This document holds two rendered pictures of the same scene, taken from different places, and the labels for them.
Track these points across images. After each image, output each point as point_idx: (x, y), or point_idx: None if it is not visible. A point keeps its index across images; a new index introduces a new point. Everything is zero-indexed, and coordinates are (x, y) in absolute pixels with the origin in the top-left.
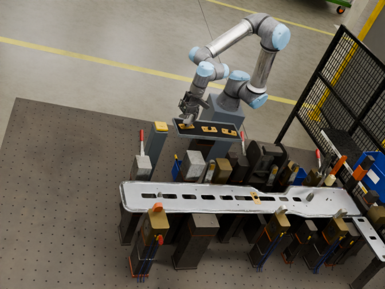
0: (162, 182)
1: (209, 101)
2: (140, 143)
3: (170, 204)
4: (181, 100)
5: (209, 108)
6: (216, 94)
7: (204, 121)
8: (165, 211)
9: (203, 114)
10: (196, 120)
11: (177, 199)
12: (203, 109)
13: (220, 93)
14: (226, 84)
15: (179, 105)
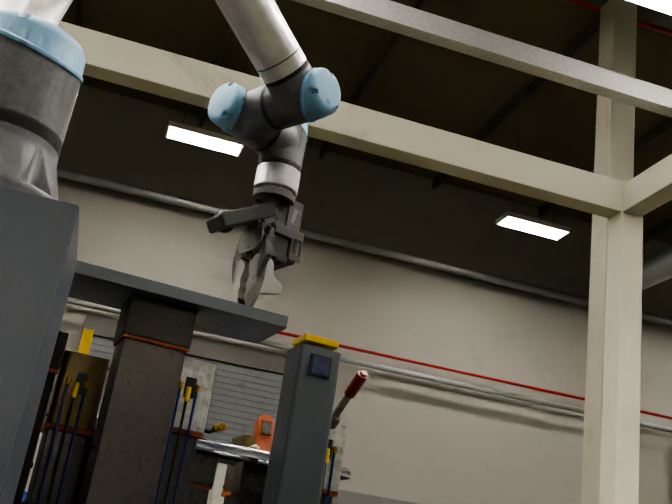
0: (251, 448)
1: (71, 250)
2: (348, 401)
3: (223, 455)
4: (299, 240)
5: (67, 279)
6: (33, 195)
7: (171, 286)
8: (231, 461)
9: (43, 354)
10: (203, 294)
11: (205, 449)
12: (47, 328)
13: (52, 173)
14: (68, 118)
15: (296, 256)
